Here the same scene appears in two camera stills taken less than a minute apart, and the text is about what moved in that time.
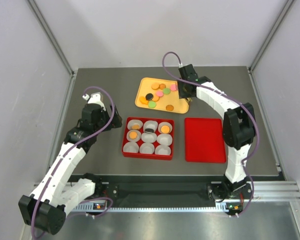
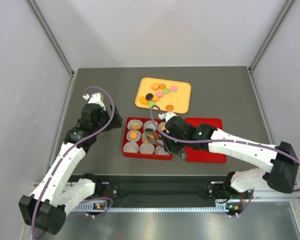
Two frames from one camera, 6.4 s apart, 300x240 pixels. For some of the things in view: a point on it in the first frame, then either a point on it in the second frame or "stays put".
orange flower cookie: (135, 127) stays put
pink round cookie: (173, 87) stays put
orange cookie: (133, 135) stays put
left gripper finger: (189, 99) -> (182, 152)
